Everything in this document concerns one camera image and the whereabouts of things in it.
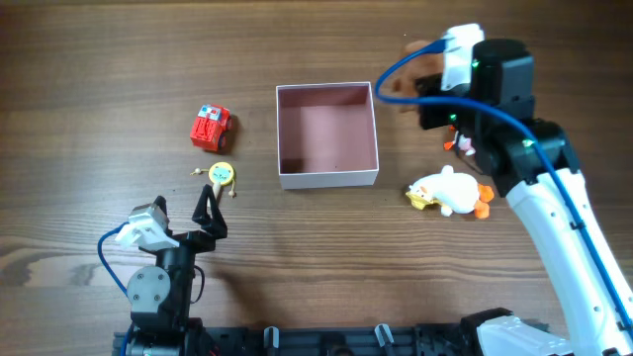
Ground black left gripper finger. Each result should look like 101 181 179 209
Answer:
151 196 169 232
192 184 227 238

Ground yellow rattle drum toy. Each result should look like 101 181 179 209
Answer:
190 162 236 203

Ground brown plush bear toy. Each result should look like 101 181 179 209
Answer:
392 40 444 113

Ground white pink duck figurine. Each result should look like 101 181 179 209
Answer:
443 126 476 156

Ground red toy fire truck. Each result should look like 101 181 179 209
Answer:
190 104 232 152

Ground white plush duck orange feet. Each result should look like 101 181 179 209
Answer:
406 165 495 220

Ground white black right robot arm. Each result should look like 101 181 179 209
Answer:
407 39 632 355

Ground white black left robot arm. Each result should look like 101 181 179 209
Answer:
117 185 227 356

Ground white box pink interior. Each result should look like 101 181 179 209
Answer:
276 81 380 190

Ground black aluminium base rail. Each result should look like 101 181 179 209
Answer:
112 323 550 356

